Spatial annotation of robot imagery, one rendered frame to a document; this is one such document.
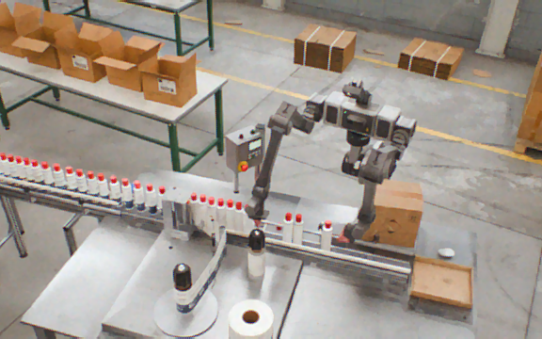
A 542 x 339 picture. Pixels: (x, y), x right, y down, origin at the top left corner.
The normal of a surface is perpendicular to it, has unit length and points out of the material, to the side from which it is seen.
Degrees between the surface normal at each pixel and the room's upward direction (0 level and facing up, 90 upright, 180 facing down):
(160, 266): 0
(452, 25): 90
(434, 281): 0
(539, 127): 87
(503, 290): 0
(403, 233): 90
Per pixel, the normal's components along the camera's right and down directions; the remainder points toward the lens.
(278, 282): 0.02, -0.80
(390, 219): -0.18, 0.59
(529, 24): -0.47, 0.52
